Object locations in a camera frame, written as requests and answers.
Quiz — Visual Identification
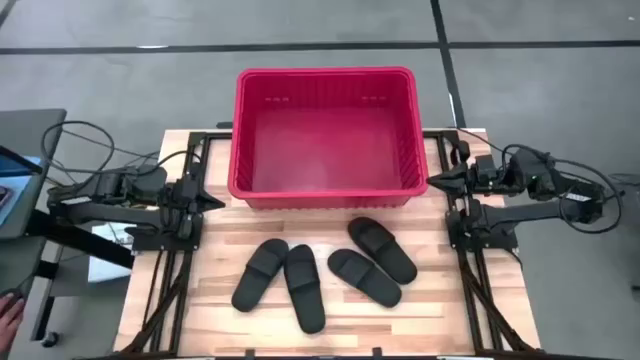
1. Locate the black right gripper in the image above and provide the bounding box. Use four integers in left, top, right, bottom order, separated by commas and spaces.
427, 154, 504, 197

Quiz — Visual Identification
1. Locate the black metal frame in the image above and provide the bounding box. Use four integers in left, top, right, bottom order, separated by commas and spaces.
114, 130, 234, 359
422, 128, 539, 356

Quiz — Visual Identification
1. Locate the grey desk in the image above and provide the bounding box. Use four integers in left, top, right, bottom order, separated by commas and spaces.
0, 107, 136, 359

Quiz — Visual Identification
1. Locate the black slide sandal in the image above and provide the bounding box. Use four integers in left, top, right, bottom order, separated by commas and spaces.
283, 243, 327, 335
326, 248, 403, 309
230, 237, 290, 314
346, 216, 419, 286

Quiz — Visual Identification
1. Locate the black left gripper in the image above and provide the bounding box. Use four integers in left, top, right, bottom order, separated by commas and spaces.
169, 172, 226, 216

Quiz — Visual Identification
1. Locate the person's hand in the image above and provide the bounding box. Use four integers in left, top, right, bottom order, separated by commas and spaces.
0, 293, 26, 359

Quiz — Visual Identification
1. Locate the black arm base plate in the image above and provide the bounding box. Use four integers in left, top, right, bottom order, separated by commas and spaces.
446, 207, 520, 252
124, 212, 204, 252

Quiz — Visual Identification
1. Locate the blue-screened laptop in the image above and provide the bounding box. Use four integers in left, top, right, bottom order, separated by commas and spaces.
0, 144, 45, 226

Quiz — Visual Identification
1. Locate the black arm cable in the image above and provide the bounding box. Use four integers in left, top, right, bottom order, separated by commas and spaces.
457, 128, 625, 235
41, 119, 201, 177

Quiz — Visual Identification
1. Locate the red plastic bin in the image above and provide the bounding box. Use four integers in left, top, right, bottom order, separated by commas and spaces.
227, 66, 430, 210

